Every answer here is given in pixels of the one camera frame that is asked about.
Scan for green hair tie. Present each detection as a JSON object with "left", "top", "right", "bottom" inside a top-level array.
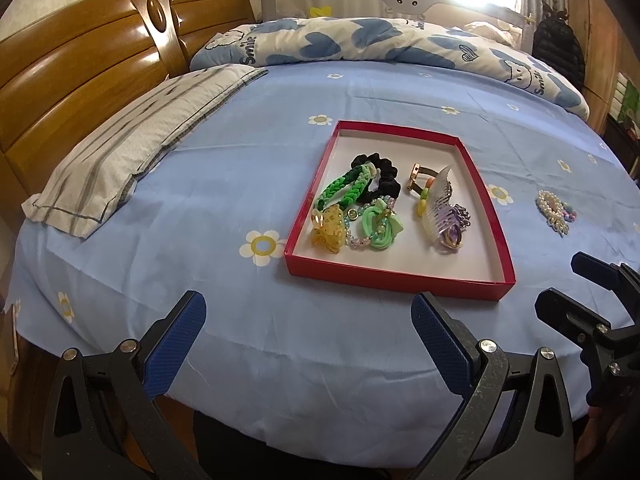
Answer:
[{"left": 361, "top": 199, "right": 405, "bottom": 252}]

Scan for wooden wardrobe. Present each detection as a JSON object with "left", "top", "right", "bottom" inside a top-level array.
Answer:
[{"left": 565, "top": 0, "right": 631, "bottom": 126}]

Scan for gold mesh band watch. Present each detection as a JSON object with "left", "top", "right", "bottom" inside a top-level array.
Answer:
[{"left": 406, "top": 162, "right": 438, "bottom": 196}]

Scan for blue heart print quilt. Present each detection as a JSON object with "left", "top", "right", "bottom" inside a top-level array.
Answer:
[{"left": 189, "top": 16, "right": 591, "bottom": 122}]

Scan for black jacket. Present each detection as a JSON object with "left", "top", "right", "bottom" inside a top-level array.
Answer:
[{"left": 531, "top": 0, "right": 586, "bottom": 91}]

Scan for purple tiara comb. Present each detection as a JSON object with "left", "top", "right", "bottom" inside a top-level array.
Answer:
[{"left": 435, "top": 202, "right": 472, "bottom": 251}]

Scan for clear beaded bracelet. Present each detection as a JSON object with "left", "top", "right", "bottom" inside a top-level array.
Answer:
[{"left": 345, "top": 195, "right": 398, "bottom": 250}]

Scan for colourful hair clip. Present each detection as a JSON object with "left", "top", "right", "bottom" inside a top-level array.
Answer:
[{"left": 416, "top": 186, "right": 436, "bottom": 217}]

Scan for clear hair comb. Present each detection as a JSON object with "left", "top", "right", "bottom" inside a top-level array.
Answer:
[{"left": 419, "top": 166, "right": 456, "bottom": 241}]

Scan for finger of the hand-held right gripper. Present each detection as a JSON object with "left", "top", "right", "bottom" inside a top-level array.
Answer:
[
  {"left": 534, "top": 287, "right": 618, "bottom": 348},
  {"left": 571, "top": 252, "right": 633, "bottom": 293}
]

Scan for wooden headboard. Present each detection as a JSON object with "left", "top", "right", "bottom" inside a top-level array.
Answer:
[{"left": 0, "top": 0, "right": 258, "bottom": 221}]

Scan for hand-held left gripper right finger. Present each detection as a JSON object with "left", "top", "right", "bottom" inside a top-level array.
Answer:
[{"left": 405, "top": 291, "right": 576, "bottom": 480}]

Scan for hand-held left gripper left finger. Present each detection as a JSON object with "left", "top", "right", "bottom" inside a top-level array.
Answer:
[{"left": 40, "top": 290, "right": 211, "bottom": 480}]

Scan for green braided bracelet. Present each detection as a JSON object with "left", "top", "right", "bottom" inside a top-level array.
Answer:
[{"left": 314, "top": 162, "right": 377, "bottom": 211}]

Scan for green and white boxes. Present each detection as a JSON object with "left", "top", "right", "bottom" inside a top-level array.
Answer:
[{"left": 612, "top": 72, "right": 640, "bottom": 141}]

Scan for grey striped pillow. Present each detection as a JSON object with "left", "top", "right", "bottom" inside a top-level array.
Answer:
[{"left": 21, "top": 64, "right": 270, "bottom": 239}]

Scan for yellow hair claw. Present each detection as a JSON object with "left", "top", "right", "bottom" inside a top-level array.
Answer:
[{"left": 310, "top": 204, "right": 349, "bottom": 253}]

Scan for beige pillow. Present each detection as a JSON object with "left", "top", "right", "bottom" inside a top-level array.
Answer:
[{"left": 462, "top": 20, "right": 523, "bottom": 47}]

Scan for red shallow box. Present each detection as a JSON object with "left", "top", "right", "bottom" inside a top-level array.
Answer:
[{"left": 284, "top": 120, "right": 516, "bottom": 302}]

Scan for blue floral bedsheet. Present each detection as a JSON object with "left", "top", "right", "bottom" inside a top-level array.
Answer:
[{"left": 2, "top": 62, "right": 636, "bottom": 456}]

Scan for black scrunchie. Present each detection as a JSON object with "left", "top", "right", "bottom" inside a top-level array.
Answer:
[{"left": 350, "top": 154, "right": 402, "bottom": 200}]

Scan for pearl bracelet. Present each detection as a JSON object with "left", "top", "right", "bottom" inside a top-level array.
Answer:
[{"left": 536, "top": 190, "right": 577, "bottom": 237}]

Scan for person's right hand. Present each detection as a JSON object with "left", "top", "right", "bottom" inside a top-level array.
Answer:
[{"left": 575, "top": 402, "right": 626, "bottom": 466}]

